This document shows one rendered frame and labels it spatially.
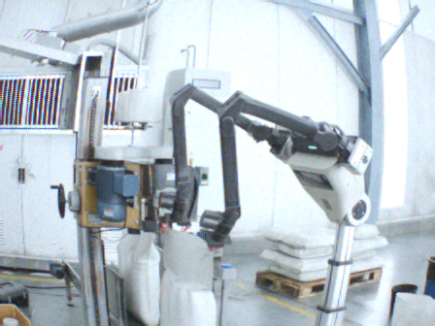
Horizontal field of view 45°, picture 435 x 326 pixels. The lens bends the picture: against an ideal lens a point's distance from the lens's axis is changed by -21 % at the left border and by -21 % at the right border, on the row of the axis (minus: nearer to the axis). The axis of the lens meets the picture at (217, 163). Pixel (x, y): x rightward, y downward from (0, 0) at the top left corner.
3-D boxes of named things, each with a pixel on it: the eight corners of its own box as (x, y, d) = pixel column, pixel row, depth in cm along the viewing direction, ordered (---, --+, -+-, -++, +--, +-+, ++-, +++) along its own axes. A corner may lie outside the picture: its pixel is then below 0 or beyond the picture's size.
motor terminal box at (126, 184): (140, 201, 275) (140, 175, 274) (123, 202, 267) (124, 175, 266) (128, 199, 280) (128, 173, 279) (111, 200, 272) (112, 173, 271)
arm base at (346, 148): (350, 137, 241) (338, 162, 240) (337, 125, 238) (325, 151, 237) (361, 138, 233) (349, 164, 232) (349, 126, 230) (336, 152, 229)
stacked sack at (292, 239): (354, 244, 569) (357, 230, 568) (303, 252, 540) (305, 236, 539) (332, 239, 607) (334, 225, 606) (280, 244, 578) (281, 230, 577)
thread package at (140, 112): (166, 125, 281) (169, 86, 280) (131, 124, 274) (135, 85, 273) (153, 124, 296) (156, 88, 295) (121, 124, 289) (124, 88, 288)
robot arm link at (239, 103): (232, 93, 216) (228, 82, 225) (217, 127, 222) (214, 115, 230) (341, 136, 227) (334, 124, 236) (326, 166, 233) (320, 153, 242)
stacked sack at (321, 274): (333, 277, 570) (335, 267, 569) (298, 283, 551) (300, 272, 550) (299, 267, 629) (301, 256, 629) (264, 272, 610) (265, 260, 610)
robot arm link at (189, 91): (187, 80, 267) (183, 77, 277) (170, 107, 269) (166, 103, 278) (272, 130, 283) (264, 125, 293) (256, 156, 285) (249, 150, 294)
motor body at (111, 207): (131, 223, 277) (132, 168, 275) (101, 222, 270) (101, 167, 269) (121, 218, 290) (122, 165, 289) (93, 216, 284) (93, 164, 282)
